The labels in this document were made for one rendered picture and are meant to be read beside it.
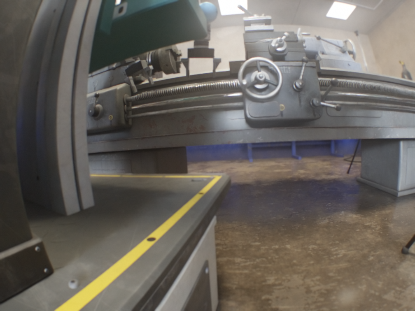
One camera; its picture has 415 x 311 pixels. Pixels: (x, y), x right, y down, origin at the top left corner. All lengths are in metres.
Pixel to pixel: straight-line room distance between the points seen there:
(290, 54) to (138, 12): 0.79
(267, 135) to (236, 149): 3.42
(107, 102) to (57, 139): 0.94
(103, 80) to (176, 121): 0.67
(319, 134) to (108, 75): 1.36
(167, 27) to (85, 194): 0.36
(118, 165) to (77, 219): 1.00
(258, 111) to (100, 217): 0.78
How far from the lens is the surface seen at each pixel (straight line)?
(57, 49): 0.34
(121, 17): 0.42
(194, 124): 1.10
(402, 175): 1.57
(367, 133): 1.12
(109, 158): 1.30
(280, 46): 0.95
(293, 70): 0.99
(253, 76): 0.90
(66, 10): 0.39
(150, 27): 0.43
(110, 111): 1.18
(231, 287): 0.59
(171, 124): 1.14
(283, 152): 4.39
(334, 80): 0.92
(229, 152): 4.30
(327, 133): 0.98
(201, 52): 0.96
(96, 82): 1.52
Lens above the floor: 0.41
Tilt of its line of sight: 4 degrees down
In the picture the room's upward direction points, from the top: 3 degrees counter-clockwise
